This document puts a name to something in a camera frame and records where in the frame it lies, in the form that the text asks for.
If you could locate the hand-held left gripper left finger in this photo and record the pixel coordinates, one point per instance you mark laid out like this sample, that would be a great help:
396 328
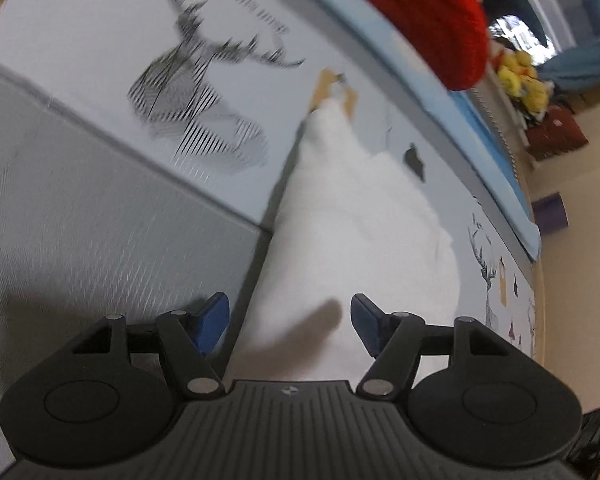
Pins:
213 322

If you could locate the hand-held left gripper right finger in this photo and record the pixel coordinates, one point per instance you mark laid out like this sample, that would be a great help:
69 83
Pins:
365 322

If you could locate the white garment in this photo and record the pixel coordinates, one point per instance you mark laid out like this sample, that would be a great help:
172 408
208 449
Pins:
355 210

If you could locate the purple box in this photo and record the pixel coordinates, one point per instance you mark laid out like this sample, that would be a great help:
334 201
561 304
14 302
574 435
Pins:
550 212

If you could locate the blue cloud printed blanket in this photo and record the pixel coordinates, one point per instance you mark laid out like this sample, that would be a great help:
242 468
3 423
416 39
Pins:
405 55

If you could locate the yellow plush toys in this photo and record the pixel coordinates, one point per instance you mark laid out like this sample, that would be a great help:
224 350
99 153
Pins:
522 82

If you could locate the red knitted cushion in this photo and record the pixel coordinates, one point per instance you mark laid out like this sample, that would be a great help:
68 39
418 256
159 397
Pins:
430 5

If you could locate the blue cloth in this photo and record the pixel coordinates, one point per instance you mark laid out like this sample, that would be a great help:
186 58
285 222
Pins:
580 62

